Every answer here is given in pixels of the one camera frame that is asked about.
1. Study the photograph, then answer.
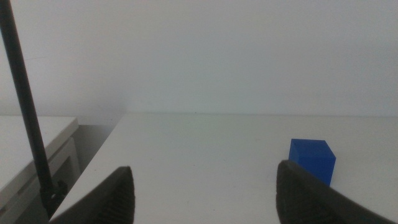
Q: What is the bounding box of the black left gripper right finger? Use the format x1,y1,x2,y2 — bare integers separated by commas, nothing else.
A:
275,159,398,224

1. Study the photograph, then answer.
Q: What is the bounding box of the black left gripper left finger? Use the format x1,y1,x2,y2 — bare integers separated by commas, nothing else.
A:
49,166,136,224

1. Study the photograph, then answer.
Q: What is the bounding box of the blue cube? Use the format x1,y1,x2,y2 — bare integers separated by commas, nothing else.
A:
288,138,337,187

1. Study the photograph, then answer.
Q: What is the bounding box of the black pole with clamp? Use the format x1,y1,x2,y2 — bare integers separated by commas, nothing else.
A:
0,0,68,218

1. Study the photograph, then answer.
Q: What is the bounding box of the white side cabinet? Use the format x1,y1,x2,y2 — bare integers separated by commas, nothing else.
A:
0,115,81,224

